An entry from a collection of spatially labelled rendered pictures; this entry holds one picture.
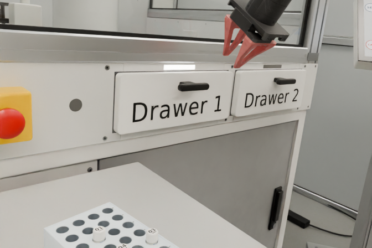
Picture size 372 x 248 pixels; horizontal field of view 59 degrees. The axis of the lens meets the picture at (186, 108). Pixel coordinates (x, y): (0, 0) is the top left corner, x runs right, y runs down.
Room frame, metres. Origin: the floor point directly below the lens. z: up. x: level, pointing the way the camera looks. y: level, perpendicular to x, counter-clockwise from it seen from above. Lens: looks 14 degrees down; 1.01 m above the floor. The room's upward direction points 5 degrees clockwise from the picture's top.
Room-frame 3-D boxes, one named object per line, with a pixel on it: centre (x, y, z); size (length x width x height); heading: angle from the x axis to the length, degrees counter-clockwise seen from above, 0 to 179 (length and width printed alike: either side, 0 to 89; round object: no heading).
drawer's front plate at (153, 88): (0.66, 0.01, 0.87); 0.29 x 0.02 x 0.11; 131
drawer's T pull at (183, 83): (0.64, 0.00, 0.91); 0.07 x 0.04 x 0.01; 131
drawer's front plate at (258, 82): (0.87, -0.22, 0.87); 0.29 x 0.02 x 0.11; 131
